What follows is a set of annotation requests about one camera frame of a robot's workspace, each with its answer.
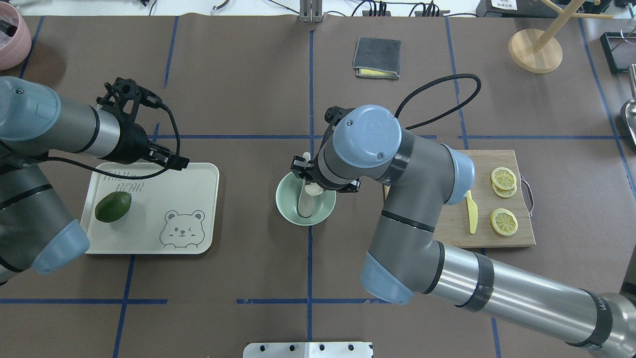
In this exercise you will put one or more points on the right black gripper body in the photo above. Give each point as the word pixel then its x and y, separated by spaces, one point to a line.
pixel 298 165

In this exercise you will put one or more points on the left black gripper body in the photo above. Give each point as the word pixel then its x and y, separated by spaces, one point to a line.
pixel 133 140

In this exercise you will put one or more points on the beige plastic spoon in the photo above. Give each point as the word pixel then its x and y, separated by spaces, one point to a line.
pixel 305 205

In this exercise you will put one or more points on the white steamed bun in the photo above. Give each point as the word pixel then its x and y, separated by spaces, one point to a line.
pixel 313 189

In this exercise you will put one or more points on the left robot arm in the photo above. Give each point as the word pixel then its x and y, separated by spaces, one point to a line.
pixel 37 230

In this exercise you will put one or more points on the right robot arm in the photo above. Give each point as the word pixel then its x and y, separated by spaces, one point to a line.
pixel 404 260

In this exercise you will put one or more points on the light green bowl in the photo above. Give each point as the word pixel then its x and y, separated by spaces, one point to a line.
pixel 287 194

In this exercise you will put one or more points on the pink bowl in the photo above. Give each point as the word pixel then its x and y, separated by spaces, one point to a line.
pixel 14 50

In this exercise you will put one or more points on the green avocado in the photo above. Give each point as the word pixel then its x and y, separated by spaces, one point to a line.
pixel 113 207

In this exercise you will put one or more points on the beige bear serving tray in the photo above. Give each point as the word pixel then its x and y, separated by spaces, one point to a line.
pixel 173 213

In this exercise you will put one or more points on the grey folded cloth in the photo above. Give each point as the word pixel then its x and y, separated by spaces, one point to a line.
pixel 377 58

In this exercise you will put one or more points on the wooden cutting board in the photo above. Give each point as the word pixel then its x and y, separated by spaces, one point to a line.
pixel 450 222

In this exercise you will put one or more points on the yellow plastic knife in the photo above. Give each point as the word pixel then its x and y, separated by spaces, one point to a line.
pixel 473 213

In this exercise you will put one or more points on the upper lemon slice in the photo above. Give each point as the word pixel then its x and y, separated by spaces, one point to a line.
pixel 503 178

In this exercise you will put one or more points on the lower stacked lemon slice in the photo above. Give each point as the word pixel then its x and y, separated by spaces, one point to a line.
pixel 503 193

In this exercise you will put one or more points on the single lemon slice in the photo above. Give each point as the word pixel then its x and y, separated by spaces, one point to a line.
pixel 503 222

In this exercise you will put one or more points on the wooden mug tree stand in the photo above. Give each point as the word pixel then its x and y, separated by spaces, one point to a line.
pixel 538 51

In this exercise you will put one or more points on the metal scoop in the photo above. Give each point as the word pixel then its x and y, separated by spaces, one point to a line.
pixel 628 110

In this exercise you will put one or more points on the black glass rack tray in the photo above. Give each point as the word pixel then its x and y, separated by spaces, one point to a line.
pixel 620 54

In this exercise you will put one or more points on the aluminium frame post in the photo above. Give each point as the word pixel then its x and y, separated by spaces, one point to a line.
pixel 311 11

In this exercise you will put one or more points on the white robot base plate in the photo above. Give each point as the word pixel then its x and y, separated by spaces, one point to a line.
pixel 309 350

